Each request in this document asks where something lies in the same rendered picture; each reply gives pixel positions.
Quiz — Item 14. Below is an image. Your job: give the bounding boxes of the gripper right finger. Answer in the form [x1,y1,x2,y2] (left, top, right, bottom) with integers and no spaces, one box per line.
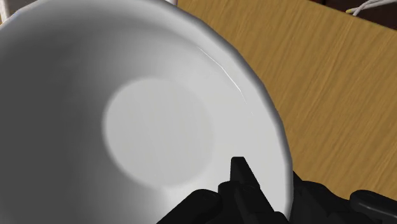
[290,171,397,224]

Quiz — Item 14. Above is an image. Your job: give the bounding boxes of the white cable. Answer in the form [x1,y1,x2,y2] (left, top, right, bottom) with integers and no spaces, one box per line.
[345,0,397,17]

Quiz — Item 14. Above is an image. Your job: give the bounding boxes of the white bowl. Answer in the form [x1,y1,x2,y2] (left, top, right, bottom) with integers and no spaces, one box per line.
[0,0,294,224]

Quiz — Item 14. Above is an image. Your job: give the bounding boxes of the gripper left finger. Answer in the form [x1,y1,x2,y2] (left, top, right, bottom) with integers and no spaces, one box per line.
[156,156,291,224]

